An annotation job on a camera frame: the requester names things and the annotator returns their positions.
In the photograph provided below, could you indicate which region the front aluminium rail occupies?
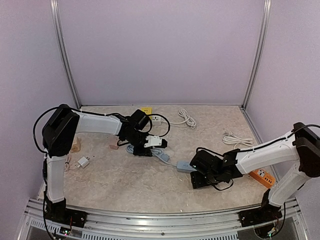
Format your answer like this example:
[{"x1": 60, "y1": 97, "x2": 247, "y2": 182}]
[{"x1": 15, "y1": 198, "x2": 311, "y2": 240}]

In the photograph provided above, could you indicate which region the orange power strip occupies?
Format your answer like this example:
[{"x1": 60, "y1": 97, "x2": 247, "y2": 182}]
[{"x1": 222, "y1": 130, "x2": 276, "y2": 189}]

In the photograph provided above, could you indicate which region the aluminium frame post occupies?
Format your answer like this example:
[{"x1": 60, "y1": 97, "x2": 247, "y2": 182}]
[
  {"x1": 49, "y1": 0, "x2": 82, "y2": 109},
  {"x1": 241, "y1": 0, "x2": 272, "y2": 112}
]

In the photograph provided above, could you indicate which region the blue power strip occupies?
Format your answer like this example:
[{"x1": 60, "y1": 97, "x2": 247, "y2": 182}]
[{"x1": 125, "y1": 144, "x2": 197, "y2": 173}]

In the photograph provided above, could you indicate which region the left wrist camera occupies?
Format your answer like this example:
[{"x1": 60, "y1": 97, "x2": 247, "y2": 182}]
[{"x1": 144, "y1": 135, "x2": 168, "y2": 148}]

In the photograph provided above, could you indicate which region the left aluminium frame post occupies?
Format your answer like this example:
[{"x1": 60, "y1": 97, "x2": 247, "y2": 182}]
[{"x1": 49, "y1": 0, "x2": 82, "y2": 109}]

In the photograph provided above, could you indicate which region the white charger with cable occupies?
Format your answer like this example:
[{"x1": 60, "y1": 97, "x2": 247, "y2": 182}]
[{"x1": 64, "y1": 155, "x2": 90, "y2": 172}]

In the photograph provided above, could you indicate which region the beige cube socket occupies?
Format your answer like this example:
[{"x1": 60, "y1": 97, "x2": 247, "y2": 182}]
[{"x1": 70, "y1": 136, "x2": 81, "y2": 153}]

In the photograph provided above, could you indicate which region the white power strip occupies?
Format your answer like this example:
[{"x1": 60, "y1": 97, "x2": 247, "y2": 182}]
[{"x1": 150, "y1": 108, "x2": 197, "y2": 129}]

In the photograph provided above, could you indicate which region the yellow cube socket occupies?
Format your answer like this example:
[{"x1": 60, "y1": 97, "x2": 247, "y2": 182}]
[{"x1": 140, "y1": 106, "x2": 153, "y2": 115}]

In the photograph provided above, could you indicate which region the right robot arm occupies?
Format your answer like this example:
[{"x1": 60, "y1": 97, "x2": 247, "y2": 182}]
[{"x1": 189, "y1": 122, "x2": 320, "y2": 222}]

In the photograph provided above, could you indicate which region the pink plug adapter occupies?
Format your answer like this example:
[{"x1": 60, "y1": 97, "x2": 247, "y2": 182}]
[{"x1": 109, "y1": 144, "x2": 119, "y2": 150}]

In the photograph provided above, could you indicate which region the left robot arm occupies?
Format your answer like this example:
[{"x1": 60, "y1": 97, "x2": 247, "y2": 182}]
[{"x1": 41, "y1": 104, "x2": 152, "y2": 223}]

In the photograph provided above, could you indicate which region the right aluminium frame post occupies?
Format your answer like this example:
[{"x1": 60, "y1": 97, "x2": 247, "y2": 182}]
[{"x1": 241, "y1": 0, "x2": 272, "y2": 112}]

